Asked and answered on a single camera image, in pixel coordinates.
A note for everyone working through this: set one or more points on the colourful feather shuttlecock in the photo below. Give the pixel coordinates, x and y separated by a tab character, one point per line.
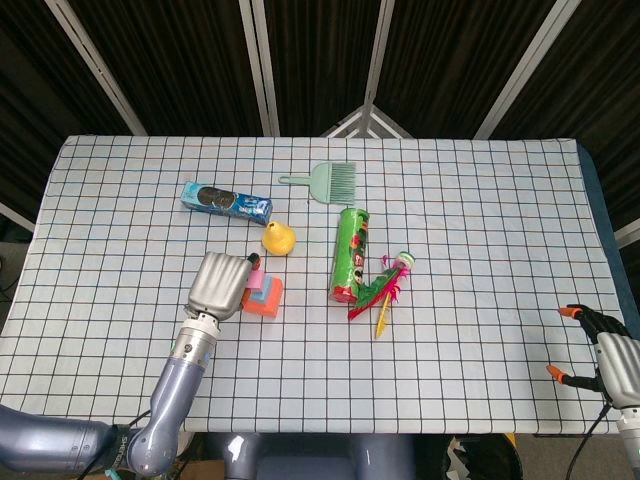
385	285

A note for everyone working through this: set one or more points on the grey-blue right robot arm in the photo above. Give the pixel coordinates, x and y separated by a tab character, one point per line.
630	440

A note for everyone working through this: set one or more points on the green plastic dustpan comb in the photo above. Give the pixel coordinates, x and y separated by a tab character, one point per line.
325	185

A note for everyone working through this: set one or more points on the blue cookie box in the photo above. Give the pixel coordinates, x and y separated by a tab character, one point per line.
250	205

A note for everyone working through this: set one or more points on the yellow toy pear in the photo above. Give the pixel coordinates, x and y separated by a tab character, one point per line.
279	241

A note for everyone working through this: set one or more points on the orange foam cube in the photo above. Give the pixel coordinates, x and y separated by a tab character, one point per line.
276	300

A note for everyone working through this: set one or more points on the grey-blue robot torso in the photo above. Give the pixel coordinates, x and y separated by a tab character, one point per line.
300	460

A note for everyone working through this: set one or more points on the white black-grid tablecloth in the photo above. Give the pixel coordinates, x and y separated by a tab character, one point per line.
450	350

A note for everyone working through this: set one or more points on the light blue foam cube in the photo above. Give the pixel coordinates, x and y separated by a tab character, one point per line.
266	292

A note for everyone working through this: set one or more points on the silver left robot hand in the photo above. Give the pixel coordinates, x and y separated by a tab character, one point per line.
220	285

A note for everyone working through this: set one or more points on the dark pleated screen fabric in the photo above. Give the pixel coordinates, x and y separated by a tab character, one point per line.
190	60

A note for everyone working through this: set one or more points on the green chips can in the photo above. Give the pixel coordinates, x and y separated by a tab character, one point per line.
350	250

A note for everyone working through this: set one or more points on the white triangular screen foot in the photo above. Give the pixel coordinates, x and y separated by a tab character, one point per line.
367	117

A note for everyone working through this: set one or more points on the small pink foam cube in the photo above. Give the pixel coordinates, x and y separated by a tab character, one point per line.
256	282

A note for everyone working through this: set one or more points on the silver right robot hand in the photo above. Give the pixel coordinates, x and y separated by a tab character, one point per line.
620	360

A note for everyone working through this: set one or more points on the white screen frame post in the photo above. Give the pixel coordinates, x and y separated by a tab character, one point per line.
260	70
378	50
527	67
95	67

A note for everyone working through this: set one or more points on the black white patterned bag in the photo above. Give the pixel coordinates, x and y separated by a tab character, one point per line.
480	460

